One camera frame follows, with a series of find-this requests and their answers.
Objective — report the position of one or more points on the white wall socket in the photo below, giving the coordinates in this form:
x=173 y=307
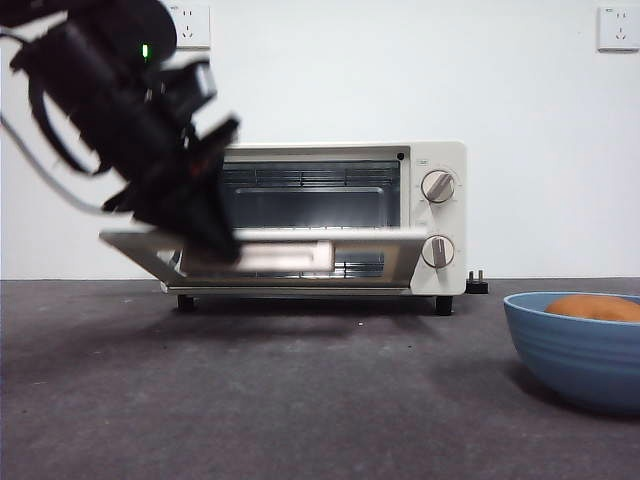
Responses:
x=619 y=29
x=197 y=30

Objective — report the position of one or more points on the black power plug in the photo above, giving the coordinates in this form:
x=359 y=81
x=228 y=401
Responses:
x=479 y=285

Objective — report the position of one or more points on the cream Toshiba toaster oven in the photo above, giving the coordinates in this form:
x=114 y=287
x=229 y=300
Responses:
x=440 y=150

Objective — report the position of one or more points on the cream oven knob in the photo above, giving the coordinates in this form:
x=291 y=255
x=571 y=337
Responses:
x=438 y=250
x=438 y=186

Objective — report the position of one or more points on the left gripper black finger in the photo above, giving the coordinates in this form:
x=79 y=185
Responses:
x=190 y=225
x=215 y=210

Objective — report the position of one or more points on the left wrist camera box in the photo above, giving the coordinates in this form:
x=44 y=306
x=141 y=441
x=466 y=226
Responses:
x=192 y=85

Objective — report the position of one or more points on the blue ribbed bowl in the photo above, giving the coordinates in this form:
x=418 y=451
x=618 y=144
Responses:
x=575 y=360

